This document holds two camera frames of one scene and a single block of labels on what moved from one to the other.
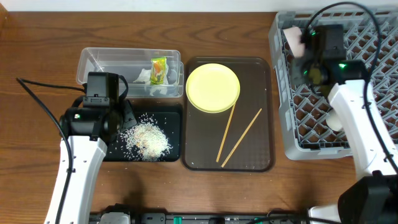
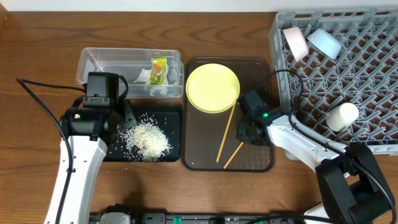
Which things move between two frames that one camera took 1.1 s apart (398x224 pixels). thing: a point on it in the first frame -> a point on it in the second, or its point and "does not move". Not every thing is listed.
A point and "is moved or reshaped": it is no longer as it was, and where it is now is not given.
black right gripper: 300,66 -> 245,130
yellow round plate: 212,88 does not move
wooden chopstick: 226,133 does not move
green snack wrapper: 158,66 does not move
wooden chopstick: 245,131 is moved or reshaped
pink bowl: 293,37 does not move
